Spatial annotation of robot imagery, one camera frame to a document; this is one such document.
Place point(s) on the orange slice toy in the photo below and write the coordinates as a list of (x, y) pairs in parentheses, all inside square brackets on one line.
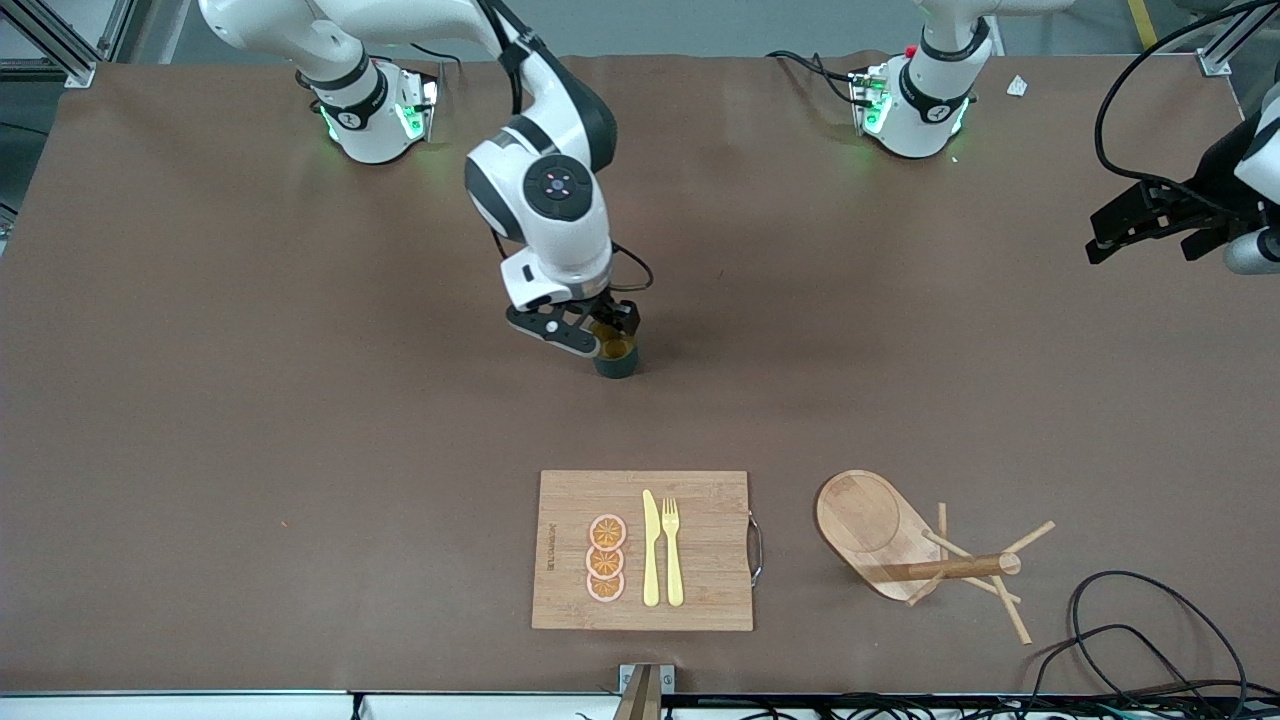
[(604, 562), (607, 532), (605, 586)]

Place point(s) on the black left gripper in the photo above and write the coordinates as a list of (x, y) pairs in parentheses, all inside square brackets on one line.
[(1216, 187)]

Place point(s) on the wooden mug tree stand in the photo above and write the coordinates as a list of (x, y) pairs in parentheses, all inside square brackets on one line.
[(870, 530)]

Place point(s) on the brown wooden post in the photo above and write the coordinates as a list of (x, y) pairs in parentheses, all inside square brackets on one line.
[(640, 700)]

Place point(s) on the aluminium frame profile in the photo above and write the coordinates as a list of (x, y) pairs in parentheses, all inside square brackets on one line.
[(118, 25), (60, 55), (1225, 45)]

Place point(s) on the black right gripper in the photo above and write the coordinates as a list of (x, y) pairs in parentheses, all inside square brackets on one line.
[(612, 311)]

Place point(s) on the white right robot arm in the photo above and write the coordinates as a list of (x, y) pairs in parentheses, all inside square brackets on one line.
[(560, 210)]

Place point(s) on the bamboo cutting board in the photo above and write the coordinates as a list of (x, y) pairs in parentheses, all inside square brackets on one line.
[(700, 560)]

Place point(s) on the white paper scrap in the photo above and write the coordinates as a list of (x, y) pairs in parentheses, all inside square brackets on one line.
[(1017, 86)]

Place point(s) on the yellow plastic knife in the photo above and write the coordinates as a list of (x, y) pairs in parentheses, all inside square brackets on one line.
[(651, 550)]

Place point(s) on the yellow plastic fork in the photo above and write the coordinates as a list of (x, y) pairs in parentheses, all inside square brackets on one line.
[(673, 560)]

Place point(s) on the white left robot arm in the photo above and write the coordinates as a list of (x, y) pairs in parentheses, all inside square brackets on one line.
[(925, 100)]

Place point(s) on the metal bracket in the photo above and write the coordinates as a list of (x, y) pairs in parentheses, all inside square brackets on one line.
[(627, 678)]

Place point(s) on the dark green cup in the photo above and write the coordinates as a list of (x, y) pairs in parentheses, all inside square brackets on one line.
[(620, 368)]

